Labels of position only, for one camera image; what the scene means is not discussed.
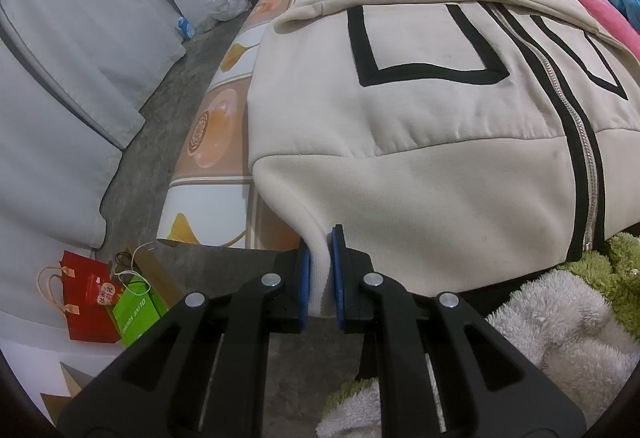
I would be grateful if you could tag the brown cardboard piece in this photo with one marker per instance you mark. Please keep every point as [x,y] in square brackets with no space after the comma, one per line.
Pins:
[65,393]

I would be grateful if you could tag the green white plush garment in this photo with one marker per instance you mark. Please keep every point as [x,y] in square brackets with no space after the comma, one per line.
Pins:
[550,328]

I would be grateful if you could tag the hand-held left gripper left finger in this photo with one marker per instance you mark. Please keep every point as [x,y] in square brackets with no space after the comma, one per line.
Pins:
[303,288]

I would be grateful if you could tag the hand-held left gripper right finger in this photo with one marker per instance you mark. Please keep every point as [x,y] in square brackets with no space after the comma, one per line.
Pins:
[337,278]

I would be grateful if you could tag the red gift bag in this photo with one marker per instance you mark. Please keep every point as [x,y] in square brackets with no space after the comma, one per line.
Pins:
[85,313]

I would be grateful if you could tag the white curtain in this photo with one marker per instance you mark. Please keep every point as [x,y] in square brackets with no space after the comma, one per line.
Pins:
[75,18]

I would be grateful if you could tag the brown paper bag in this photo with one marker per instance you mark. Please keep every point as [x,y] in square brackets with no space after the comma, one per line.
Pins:
[155,268]

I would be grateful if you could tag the cream zip jacket black trim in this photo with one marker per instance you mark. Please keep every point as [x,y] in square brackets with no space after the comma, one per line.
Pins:
[425,158]

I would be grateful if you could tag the green paper bag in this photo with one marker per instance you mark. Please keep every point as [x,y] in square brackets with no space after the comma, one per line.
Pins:
[135,313]

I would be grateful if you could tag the blue packet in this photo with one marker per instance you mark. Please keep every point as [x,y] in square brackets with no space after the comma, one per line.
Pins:
[186,26]

